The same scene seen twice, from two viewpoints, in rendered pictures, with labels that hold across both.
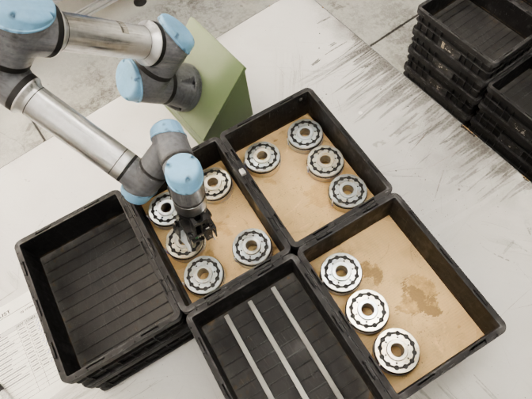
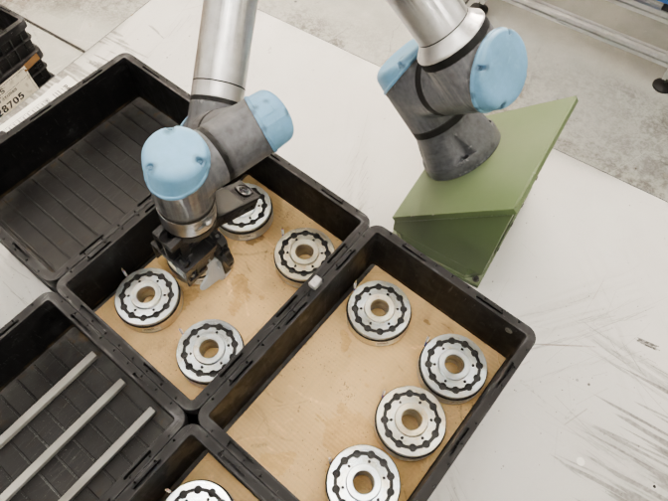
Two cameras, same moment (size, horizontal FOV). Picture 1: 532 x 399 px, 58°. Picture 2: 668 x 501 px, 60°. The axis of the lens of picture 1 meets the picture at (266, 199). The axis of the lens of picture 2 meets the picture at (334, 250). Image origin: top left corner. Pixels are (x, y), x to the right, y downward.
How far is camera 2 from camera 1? 64 cm
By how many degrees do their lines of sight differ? 27
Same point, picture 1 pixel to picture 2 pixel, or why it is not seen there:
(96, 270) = (135, 162)
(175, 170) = (160, 142)
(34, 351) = not seen: hidden behind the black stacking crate
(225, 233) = (232, 304)
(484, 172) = not seen: outside the picture
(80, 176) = (295, 100)
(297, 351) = (54, 487)
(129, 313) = (82, 225)
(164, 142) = (229, 114)
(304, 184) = (359, 399)
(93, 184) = not seen: hidden behind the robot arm
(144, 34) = (446, 16)
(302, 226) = (275, 421)
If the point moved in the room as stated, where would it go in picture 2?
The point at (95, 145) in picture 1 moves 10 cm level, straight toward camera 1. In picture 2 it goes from (211, 36) to (163, 81)
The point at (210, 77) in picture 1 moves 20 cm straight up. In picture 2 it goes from (485, 175) to (519, 89)
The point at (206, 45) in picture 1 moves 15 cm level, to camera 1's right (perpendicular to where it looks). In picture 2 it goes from (535, 140) to (596, 205)
